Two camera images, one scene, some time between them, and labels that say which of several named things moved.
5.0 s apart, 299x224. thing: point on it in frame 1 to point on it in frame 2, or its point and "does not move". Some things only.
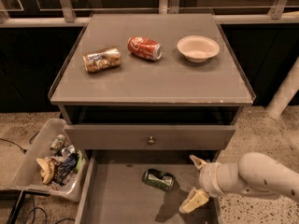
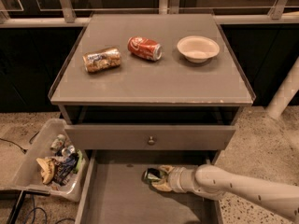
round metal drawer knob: (150, 142) does not move
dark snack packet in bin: (64, 167) does not move
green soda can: (159, 178) does not move
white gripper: (206, 176) to (175, 178)
